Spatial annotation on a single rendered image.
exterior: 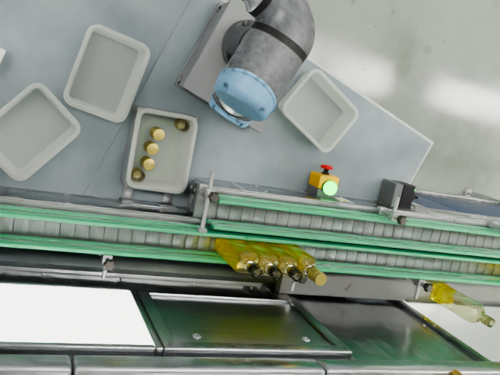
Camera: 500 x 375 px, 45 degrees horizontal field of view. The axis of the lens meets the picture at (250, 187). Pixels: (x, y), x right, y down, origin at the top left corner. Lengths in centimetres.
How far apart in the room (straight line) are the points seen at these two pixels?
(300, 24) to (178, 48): 73
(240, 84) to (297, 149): 88
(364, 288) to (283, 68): 110
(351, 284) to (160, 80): 88
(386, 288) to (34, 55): 129
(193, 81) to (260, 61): 62
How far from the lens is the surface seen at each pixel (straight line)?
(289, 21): 110
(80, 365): 126
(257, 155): 189
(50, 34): 173
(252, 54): 109
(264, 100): 109
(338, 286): 199
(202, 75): 170
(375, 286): 207
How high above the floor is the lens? 248
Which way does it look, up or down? 65 degrees down
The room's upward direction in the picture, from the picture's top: 122 degrees clockwise
